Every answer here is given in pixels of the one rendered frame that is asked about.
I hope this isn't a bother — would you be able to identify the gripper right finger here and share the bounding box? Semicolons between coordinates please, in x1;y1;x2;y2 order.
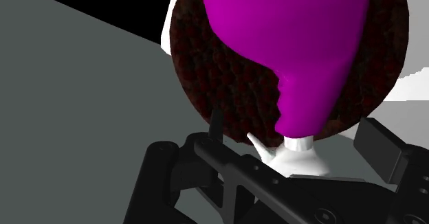
353;117;429;224

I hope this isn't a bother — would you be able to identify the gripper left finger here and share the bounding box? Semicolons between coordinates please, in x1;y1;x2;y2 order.
123;108;304;224

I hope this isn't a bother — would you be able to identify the dark red round mat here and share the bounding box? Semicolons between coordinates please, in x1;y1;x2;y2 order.
168;0;410;148

